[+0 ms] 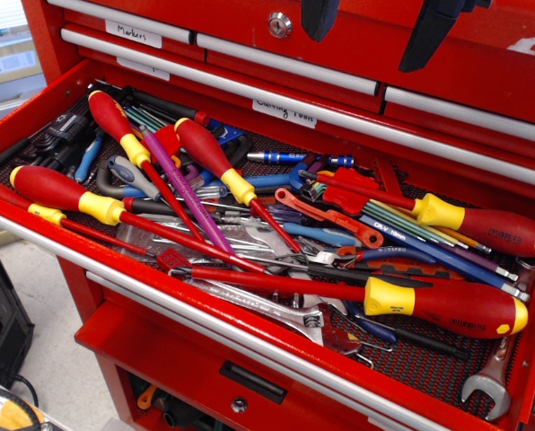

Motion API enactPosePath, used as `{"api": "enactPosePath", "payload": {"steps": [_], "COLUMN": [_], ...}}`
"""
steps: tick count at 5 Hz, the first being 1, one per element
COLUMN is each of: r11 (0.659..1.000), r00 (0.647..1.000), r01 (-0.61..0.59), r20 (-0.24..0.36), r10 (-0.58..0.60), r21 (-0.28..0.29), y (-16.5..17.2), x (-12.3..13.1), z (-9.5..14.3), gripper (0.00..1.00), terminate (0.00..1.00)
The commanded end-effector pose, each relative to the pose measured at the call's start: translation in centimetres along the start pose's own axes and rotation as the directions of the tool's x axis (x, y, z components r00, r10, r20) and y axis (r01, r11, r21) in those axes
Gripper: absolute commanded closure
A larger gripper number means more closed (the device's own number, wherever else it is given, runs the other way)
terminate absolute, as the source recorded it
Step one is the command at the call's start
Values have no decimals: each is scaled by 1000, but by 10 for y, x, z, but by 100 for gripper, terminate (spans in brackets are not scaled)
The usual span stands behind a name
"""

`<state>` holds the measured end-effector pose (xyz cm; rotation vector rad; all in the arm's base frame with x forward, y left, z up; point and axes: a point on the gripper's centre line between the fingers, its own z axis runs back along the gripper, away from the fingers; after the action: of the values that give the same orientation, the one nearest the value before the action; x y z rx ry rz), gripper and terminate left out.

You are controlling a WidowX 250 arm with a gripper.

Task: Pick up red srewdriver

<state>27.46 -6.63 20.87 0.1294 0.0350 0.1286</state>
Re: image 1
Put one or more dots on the blue handled pliers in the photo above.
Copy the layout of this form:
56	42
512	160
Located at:
388	259

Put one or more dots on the white markers label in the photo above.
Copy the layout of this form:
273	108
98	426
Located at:
133	33

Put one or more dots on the light blue handled tool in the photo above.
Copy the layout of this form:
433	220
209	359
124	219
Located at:
333	237

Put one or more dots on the black red long screwdriver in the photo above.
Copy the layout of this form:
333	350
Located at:
174	109

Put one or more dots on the black hex key set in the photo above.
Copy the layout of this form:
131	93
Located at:
60	145

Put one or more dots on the cabinet key lock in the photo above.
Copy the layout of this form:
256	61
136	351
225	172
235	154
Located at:
279	25

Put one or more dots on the blue hex key holder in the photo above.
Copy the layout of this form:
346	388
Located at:
223	133

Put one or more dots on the rainbow hex key set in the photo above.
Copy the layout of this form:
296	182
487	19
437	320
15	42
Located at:
399	217

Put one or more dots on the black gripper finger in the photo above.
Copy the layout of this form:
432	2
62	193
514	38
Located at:
435	20
318	17

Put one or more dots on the open red tool drawer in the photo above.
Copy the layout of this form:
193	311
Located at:
475	145

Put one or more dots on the red flat wrench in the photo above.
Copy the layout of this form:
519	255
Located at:
368	236

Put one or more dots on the large red yellow screwdriver front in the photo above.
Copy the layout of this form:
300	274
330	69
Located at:
466	309

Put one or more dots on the purple insulated screwdriver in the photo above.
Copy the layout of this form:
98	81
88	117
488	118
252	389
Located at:
187	193

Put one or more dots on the small blue screwdriver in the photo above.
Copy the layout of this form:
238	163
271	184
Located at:
89	156

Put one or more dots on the silver adjustable wrench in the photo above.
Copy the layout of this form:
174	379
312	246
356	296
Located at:
308	321

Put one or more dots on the silver combination wrench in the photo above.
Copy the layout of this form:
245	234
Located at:
491	379

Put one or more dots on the red tool cabinet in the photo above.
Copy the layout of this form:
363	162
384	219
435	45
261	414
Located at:
361	52

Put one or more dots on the long blue hex key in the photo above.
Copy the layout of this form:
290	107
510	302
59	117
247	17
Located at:
446	258

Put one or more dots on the thin red yellow screwdriver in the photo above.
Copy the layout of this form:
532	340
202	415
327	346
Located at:
57	217

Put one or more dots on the white cutting tools label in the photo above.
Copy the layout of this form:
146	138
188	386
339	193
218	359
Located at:
297	118

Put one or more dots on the blue bit driver pen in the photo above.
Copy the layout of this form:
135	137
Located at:
291	158

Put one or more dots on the grey blue handled tool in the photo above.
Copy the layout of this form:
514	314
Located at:
124	170

